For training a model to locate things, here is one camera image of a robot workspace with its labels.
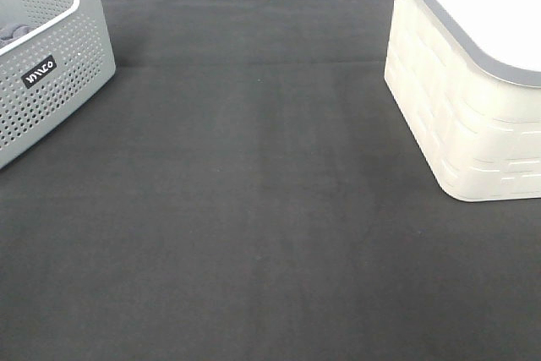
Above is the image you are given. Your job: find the grey perforated plastic basket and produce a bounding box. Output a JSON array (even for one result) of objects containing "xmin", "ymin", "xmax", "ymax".
[{"xmin": 1, "ymin": 0, "xmax": 116, "ymax": 166}]

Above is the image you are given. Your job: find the white basket with grey rim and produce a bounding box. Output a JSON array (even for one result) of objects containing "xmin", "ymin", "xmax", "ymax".
[{"xmin": 384, "ymin": 0, "xmax": 540, "ymax": 201}]

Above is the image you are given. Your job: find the black table cloth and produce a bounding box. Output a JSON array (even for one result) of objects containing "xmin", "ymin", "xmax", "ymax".
[{"xmin": 1, "ymin": 0, "xmax": 540, "ymax": 360}]

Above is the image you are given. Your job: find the grey towel inside basket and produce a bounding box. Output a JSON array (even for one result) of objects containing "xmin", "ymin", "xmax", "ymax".
[{"xmin": 0, "ymin": 23, "xmax": 34, "ymax": 48}]

